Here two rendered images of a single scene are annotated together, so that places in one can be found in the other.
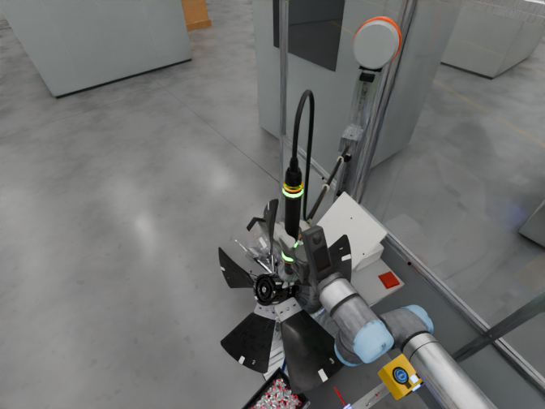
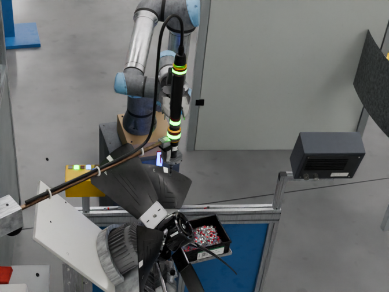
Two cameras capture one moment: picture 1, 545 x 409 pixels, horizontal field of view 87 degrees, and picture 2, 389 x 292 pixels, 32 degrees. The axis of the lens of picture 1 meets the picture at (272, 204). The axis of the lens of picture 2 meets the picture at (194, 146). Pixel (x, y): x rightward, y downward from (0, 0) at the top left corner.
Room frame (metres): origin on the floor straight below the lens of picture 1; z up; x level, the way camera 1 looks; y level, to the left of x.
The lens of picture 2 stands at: (2.11, 0.54, 2.93)
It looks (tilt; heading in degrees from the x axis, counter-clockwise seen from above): 39 degrees down; 197
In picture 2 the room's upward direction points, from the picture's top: 6 degrees clockwise
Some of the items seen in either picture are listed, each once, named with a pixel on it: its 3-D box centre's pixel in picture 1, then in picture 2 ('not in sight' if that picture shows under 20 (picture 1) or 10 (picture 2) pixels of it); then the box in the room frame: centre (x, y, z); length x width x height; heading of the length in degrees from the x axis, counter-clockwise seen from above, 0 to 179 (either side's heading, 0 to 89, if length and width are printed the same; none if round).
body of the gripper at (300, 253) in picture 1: (315, 268); (172, 94); (0.35, -0.10, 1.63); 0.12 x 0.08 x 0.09; 27
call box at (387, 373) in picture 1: (405, 372); (85, 182); (0.26, -0.47, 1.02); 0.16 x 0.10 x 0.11; 117
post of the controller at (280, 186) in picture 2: not in sight; (279, 190); (-0.12, 0.26, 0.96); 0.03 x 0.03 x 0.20; 27
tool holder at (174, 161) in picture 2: (290, 260); (170, 148); (0.46, -0.05, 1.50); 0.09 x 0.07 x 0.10; 152
